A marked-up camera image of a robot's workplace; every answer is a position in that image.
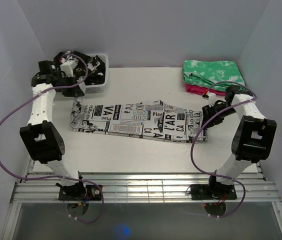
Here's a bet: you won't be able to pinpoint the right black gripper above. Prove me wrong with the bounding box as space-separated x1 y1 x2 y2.
200 103 236 130

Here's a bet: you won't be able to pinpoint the black white patterned garment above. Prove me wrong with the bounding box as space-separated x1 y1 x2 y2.
53 50 106 86

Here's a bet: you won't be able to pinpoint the white plastic basket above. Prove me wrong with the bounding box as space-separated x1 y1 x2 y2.
85 53 110 94

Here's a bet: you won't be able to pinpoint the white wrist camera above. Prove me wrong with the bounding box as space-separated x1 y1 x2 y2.
60 60 78 77
202 91 217 107

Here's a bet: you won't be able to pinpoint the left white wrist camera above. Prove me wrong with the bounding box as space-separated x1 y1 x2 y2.
60 60 78 77

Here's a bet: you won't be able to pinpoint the aluminium rail frame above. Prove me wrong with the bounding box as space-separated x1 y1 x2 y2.
0 89 282 240

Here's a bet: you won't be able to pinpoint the purple cable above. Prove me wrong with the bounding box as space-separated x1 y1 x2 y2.
182 80 258 219
0 53 105 224

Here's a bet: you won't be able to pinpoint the green white folded trousers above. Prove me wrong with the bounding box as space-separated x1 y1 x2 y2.
182 60 245 93

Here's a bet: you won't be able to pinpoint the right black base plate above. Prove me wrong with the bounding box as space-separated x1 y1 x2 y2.
190 184 237 200

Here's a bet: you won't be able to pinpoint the pink folded trousers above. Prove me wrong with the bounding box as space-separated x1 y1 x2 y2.
185 83 226 97

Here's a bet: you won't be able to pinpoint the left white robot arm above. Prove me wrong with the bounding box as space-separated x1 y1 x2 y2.
19 59 87 200

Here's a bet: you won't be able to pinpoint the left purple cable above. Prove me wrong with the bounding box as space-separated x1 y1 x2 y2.
0 53 105 224

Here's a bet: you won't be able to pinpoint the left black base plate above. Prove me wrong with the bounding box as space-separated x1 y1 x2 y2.
57 185 102 202

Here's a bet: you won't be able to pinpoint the newspaper print trousers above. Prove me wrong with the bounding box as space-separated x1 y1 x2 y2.
70 97 208 144

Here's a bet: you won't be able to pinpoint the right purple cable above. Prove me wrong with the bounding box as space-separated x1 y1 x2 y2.
182 80 258 219

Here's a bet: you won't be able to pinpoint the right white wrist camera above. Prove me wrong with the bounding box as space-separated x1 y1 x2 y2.
202 91 217 107

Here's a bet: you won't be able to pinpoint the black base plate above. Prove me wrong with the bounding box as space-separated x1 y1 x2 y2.
57 185 102 202
190 184 237 200

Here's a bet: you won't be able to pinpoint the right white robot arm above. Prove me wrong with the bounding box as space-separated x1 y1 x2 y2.
191 85 277 200

